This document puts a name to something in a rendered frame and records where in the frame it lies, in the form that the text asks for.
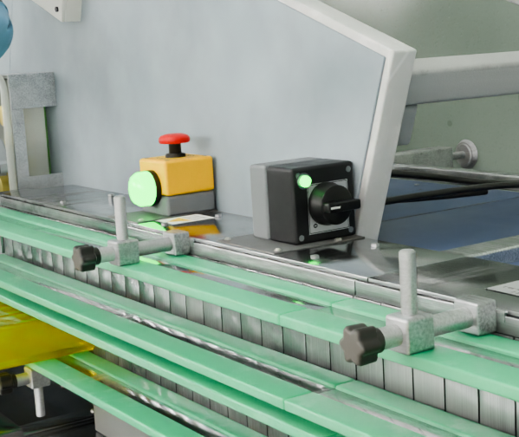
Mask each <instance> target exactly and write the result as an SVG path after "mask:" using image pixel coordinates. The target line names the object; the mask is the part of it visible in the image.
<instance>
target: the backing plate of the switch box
mask: <svg viewBox="0 0 519 437"><path fill-rule="evenodd" d="M360 238H365V237H363V236H359V235H350V236H346V237H340V238H331V239H327V240H322V241H317V242H313V243H307V244H303V245H290V244H285V243H282V242H277V241H273V240H271V239H264V238H257V237H255V236H254V233H253V234H248V235H243V236H238V237H233V238H223V239H219V240H216V242H220V243H224V244H227V245H235V246H239V247H243V248H246V249H251V250H254V251H261V252H265V253H269V254H273V255H276V254H281V253H286V252H291V251H299V250H304V249H308V248H314V247H318V246H323V245H331V244H336V243H341V242H346V241H350V240H355V239H360Z"/></svg>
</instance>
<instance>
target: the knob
mask: <svg viewBox="0 0 519 437"><path fill-rule="evenodd" d="M359 208H360V199H352V196H351V193H350V192H349V191H348V190H347V189H346V187H344V186H340V185H337V184H336V183H334V182H328V181H326V182H321V183H320V184H319V185H317V186H316V187H315V188H314V189H313V191H312V192H311V194H310V196H309V200H308V209H309V213H310V215H311V217H312V219H313V220H314V221H315V222H316V223H318V224H320V225H339V224H342V223H343V222H345V221H346V220H347V219H348V217H349V216H350V214H351V211H352V210H354V209H359Z"/></svg>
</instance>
